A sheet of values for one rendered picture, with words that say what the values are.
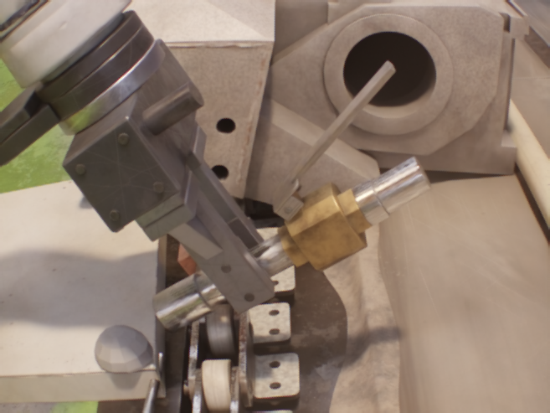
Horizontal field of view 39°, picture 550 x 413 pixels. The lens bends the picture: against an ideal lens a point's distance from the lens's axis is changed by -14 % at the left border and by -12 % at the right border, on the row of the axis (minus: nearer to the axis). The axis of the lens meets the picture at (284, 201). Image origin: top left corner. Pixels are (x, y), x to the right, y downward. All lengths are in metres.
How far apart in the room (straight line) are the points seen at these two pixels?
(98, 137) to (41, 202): 0.36
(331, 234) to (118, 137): 0.15
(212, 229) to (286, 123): 0.24
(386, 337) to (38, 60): 0.32
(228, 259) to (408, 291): 0.20
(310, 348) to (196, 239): 0.19
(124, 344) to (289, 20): 0.33
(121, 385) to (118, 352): 0.03
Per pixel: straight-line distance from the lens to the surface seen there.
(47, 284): 0.66
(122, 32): 0.45
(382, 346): 0.60
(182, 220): 0.46
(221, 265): 0.50
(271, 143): 0.70
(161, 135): 0.45
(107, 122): 0.44
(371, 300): 0.65
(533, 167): 0.77
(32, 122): 0.47
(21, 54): 0.45
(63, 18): 0.44
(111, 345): 0.54
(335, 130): 0.48
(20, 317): 0.63
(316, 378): 0.61
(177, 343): 0.61
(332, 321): 0.66
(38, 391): 0.58
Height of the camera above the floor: 1.13
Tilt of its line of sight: 29 degrees down
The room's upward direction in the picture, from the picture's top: 8 degrees counter-clockwise
